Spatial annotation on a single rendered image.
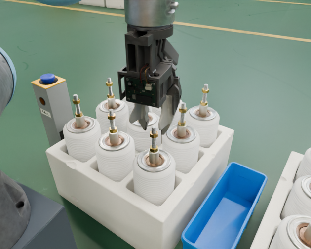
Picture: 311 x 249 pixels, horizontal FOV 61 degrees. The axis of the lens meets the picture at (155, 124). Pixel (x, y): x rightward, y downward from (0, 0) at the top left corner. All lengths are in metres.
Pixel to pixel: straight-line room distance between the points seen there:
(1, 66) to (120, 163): 0.32
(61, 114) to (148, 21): 0.53
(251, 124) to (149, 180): 0.73
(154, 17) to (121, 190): 0.39
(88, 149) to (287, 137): 0.80
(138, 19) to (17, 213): 0.32
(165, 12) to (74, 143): 0.43
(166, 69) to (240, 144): 0.70
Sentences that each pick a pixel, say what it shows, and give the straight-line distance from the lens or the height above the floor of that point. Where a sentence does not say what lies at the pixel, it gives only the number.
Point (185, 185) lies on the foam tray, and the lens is 0.63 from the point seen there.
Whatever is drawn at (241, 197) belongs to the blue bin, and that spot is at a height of 0.00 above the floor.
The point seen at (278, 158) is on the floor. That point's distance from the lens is 1.06.
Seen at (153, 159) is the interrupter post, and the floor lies 0.26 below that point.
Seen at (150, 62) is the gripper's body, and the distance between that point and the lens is 0.41.
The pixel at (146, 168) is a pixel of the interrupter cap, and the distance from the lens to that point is 0.56.
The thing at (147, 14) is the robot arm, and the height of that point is 0.57.
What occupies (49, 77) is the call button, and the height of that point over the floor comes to 0.33.
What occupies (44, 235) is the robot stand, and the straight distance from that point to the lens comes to 0.46.
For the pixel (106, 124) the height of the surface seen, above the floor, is 0.22.
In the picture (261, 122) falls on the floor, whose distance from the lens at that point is 1.23.
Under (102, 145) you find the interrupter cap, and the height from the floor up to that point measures 0.25.
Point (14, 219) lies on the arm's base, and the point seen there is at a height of 0.33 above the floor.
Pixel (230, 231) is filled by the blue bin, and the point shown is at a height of 0.00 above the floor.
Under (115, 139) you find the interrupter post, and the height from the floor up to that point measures 0.26.
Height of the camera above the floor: 0.65
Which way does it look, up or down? 35 degrees down
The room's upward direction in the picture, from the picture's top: straight up
